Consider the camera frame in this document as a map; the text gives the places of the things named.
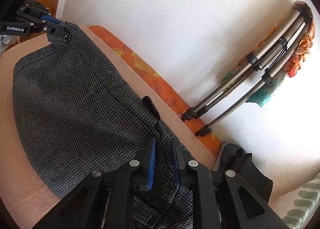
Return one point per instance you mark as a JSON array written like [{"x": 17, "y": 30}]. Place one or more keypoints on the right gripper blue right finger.
[{"x": 220, "y": 199}]

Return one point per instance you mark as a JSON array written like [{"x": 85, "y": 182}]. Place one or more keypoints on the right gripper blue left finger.
[{"x": 104, "y": 200}]

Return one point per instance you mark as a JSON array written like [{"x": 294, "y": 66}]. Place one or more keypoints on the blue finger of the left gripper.
[
  {"x": 53, "y": 29},
  {"x": 49, "y": 18}
]

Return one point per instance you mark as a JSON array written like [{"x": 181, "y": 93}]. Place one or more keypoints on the dark grey tweed shorts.
[{"x": 75, "y": 113}]

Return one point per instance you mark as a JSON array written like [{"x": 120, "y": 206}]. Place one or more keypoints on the green white patterned pillow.
[{"x": 298, "y": 207}]

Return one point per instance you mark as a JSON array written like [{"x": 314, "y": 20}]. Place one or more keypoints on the black sport t-shirt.
[{"x": 233, "y": 157}]

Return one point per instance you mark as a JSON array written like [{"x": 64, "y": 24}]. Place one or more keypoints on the orange floral mattress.
[{"x": 158, "y": 84}]

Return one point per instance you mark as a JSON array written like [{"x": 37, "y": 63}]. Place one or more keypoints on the colourful floral cloth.
[{"x": 287, "y": 64}]

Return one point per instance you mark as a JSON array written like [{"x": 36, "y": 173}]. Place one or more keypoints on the folded metal tripod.
[{"x": 255, "y": 68}]

